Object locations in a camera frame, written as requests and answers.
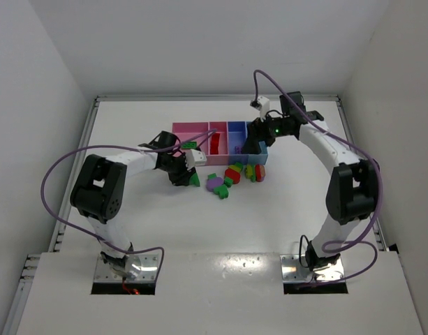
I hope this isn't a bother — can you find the green and lime lego stack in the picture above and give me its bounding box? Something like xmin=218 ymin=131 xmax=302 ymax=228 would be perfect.
xmin=189 ymin=173 xmax=200 ymax=187

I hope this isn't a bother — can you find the red lego brick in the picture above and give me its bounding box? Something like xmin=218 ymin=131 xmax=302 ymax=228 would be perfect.
xmin=211 ymin=133 xmax=222 ymax=143
xmin=209 ymin=142 xmax=220 ymax=155

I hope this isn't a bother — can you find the thin green lego brick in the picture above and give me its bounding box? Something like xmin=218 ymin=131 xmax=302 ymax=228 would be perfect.
xmin=181 ymin=141 xmax=198 ymax=149

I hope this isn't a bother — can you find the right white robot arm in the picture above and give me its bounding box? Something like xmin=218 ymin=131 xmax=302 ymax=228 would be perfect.
xmin=242 ymin=91 xmax=378 ymax=270

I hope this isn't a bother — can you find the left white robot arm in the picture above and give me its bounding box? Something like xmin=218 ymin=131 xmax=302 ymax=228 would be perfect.
xmin=70 ymin=131 xmax=207 ymax=277

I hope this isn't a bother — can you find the light blue bin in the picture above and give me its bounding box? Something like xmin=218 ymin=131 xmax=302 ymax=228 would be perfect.
xmin=245 ymin=121 xmax=270 ymax=166

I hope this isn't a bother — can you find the purple-blue bin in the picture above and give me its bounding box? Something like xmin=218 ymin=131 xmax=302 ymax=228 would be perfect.
xmin=227 ymin=121 xmax=249 ymax=165

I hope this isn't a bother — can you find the red lime purple lego cluster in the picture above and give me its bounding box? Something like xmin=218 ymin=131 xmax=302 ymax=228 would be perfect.
xmin=244 ymin=164 xmax=266 ymax=182

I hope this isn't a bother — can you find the red oval lime lego cluster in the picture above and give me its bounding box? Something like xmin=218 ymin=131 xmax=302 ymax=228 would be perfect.
xmin=224 ymin=162 xmax=244 ymax=184

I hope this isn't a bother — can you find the small pink bin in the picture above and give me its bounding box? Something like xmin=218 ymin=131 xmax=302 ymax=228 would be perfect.
xmin=207 ymin=121 xmax=228 ymax=165

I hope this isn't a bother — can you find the large pink bin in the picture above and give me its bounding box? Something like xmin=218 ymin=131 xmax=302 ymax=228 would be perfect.
xmin=172 ymin=121 xmax=210 ymax=156

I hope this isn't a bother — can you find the purple oval green lego cluster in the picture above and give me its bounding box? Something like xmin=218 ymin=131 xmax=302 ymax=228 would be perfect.
xmin=206 ymin=173 xmax=233 ymax=200

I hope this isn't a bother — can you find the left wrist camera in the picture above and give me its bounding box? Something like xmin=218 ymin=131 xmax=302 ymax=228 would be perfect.
xmin=186 ymin=149 xmax=207 ymax=169

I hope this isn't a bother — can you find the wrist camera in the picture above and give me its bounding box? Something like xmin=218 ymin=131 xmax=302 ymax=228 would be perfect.
xmin=250 ymin=96 xmax=270 ymax=121
xmin=186 ymin=149 xmax=207 ymax=169

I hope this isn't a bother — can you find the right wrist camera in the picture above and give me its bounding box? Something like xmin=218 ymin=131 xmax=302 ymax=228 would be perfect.
xmin=250 ymin=96 xmax=270 ymax=121

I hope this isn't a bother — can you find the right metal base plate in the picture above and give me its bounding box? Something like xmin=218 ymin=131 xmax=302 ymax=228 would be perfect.
xmin=280 ymin=254 xmax=348 ymax=295

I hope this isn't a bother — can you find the metal base plate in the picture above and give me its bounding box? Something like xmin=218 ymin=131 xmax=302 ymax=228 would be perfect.
xmin=91 ymin=254 xmax=160 ymax=295
xmin=280 ymin=254 xmax=348 ymax=295

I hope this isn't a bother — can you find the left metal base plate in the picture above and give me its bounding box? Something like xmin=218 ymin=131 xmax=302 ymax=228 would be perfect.
xmin=91 ymin=254 xmax=160 ymax=295

